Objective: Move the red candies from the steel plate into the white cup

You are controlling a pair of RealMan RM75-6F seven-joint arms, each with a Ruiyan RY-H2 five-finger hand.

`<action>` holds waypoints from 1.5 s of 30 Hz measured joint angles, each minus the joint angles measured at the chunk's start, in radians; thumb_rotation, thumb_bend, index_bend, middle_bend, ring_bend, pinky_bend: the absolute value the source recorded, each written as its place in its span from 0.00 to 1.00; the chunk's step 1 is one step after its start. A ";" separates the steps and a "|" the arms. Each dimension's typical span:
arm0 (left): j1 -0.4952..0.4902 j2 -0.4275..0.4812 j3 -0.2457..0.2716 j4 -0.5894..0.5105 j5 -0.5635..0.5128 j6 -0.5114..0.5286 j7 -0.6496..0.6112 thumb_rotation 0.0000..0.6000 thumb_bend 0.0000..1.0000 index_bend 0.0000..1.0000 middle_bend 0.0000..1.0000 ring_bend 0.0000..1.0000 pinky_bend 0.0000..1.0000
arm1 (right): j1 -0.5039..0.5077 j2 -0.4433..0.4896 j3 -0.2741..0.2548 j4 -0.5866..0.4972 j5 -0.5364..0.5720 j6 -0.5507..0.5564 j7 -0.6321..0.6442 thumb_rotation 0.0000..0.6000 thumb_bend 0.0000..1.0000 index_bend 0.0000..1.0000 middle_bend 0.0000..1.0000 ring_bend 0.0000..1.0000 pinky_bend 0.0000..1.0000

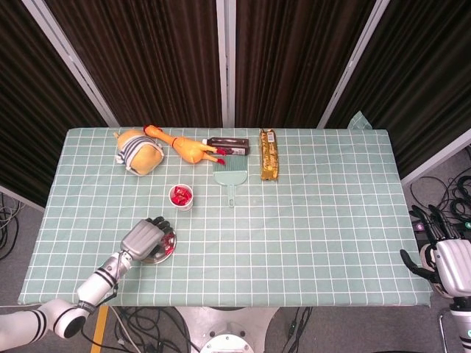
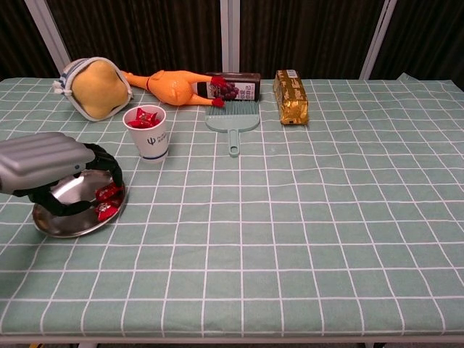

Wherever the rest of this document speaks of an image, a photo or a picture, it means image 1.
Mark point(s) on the grey partition frame rail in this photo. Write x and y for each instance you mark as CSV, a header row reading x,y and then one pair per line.
x,y
22,198
434,158

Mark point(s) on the yellow striped plush toy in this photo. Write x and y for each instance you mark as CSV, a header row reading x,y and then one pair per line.
x,y
138,150

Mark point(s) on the yellow floor tape strip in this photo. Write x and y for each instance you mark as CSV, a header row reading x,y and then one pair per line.
x,y
100,327

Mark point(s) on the orange rubber chicken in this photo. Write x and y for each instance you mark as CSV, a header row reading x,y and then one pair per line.
x,y
187,149

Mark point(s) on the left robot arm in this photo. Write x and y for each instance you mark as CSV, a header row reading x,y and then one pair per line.
x,y
95,283

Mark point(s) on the gold foil snack pack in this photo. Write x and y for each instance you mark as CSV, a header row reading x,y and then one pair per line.
x,y
269,158

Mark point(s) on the dark grape juice carton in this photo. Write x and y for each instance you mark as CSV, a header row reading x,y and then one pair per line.
x,y
230,141

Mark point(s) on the round steel plate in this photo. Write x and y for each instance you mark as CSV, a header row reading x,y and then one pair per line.
x,y
162,257

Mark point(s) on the grey metal tube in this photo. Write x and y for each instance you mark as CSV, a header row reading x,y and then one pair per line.
x,y
442,331

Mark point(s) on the grey partition frame post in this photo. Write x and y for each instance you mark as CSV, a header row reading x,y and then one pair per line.
x,y
225,55
66,55
356,55

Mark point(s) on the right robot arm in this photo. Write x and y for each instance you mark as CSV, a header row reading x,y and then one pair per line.
x,y
460,323

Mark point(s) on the black power strip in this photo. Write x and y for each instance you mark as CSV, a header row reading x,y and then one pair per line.
x,y
420,226

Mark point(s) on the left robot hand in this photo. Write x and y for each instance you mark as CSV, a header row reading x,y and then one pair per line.
x,y
141,239

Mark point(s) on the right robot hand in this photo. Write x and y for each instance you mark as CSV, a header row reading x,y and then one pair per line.
x,y
454,264

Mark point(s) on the dark brown curtain panel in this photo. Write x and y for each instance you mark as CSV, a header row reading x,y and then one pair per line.
x,y
29,110
423,73
147,55
294,55

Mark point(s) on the light green comb brush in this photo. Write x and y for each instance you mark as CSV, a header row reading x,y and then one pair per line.
x,y
228,178

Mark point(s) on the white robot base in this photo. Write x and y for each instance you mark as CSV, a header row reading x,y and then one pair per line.
x,y
228,316

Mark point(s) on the white paper cup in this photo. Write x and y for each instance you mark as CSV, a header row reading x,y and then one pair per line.
x,y
185,207

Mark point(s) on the green checked tablecloth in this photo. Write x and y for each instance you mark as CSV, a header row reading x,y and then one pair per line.
x,y
294,239

